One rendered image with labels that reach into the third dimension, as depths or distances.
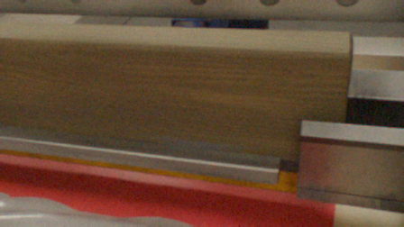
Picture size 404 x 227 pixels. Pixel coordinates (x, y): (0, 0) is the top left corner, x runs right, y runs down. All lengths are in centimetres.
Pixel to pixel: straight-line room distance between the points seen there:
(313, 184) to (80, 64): 15
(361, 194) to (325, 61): 7
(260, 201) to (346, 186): 6
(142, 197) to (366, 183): 13
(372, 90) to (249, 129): 7
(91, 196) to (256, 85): 13
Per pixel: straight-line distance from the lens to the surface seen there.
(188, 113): 27
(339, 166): 26
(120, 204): 31
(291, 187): 30
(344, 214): 31
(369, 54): 42
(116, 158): 29
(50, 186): 34
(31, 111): 32
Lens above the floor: 116
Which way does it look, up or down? 31 degrees down
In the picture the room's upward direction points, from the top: 6 degrees counter-clockwise
